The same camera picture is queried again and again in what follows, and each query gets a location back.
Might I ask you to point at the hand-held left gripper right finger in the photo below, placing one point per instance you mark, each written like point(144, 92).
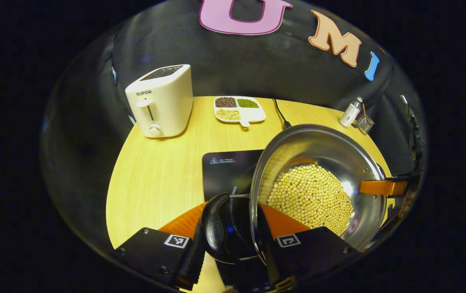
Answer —
point(275, 264)

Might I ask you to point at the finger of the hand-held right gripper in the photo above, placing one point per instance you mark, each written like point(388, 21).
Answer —
point(383, 187)

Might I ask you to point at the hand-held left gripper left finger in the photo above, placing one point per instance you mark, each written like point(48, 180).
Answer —
point(192, 264)

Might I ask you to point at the stainless steel pot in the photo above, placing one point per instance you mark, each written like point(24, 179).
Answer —
point(322, 146)

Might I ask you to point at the black induction cooktop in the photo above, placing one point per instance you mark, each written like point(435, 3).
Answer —
point(227, 171)

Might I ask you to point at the glass cup with stick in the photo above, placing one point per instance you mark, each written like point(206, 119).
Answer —
point(365, 124)

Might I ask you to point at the large pile of yellow soybeans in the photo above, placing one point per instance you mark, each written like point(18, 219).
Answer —
point(310, 199)

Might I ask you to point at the small white bottle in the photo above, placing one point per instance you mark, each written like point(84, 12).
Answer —
point(350, 114)

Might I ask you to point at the white divided bean dish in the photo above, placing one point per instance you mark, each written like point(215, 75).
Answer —
point(253, 116)

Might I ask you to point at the small pile of yellow beans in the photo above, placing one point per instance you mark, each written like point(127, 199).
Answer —
point(228, 114)

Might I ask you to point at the pile of green beans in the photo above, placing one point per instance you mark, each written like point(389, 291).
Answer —
point(248, 103)

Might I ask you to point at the white toaster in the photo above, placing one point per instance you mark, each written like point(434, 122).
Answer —
point(164, 106)

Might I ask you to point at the pile of brown beans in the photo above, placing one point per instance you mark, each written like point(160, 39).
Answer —
point(225, 102)

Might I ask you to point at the black backdrop cloth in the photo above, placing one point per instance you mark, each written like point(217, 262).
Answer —
point(225, 61)

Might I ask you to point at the black camera stand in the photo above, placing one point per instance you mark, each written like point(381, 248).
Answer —
point(416, 138)

